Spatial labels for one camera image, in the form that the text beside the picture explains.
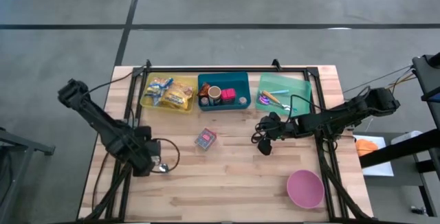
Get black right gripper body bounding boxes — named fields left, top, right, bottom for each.
left=259, top=111, right=300, bottom=141

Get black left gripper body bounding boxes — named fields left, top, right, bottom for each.
left=132, top=126, right=162, bottom=177

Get teal-handled metal spoon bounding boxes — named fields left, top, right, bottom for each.
left=153, top=155, right=170, bottom=174

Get iridescent purple metal spoon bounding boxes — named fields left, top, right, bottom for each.
left=258, top=93, right=298, bottom=112

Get orange-handled metal spoon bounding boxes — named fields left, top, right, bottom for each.
left=261, top=89, right=288, bottom=110

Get smoked paprika spice tin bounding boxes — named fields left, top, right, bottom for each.
left=220, top=87, right=237, bottom=105
left=194, top=127, right=218, bottom=151

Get yellow ramen noodle packet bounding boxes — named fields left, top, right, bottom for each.
left=160, top=81, right=195, bottom=111

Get blue ramen noodle packet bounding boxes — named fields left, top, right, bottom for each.
left=144, top=76, right=175, bottom=107

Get mint green plastic tray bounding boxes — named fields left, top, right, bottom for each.
left=254, top=71, right=313, bottom=117

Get yellow plastic tray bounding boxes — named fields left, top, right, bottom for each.
left=140, top=74, right=199, bottom=115

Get pink bowl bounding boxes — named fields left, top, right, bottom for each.
left=286, top=169, right=325, bottom=210

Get dark teal plastic bin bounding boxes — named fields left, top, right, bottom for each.
left=197, top=71, right=252, bottom=112

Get orange cloth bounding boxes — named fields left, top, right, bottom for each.
left=355, top=138, right=379, bottom=157

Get white paper sheet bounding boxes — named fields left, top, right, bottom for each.
left=353, top=133, right=395, bottom=177

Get grey metal table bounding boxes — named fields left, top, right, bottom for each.
left=0, top=126, right=56, bottom=224

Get white box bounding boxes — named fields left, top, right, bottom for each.
left=390, top=130, right=424, bottom=146

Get black equipment stand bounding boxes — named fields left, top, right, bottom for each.
left=359, top=52, right=440, bottom=224

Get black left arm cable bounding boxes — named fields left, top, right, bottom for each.
left=87, top=65, right=181, bottom=174

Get brown cable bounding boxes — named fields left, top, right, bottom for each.
left=91, top=137, right=118, bottom=211

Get black metal table frame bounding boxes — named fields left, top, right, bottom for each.
left=80, top=58, right=374, bottom=223

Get grey cable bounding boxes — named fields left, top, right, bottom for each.
left=343, top=65, right=413, bottom=95

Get orange cable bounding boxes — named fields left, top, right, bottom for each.
left=386, top=76, right=417, bottom=91

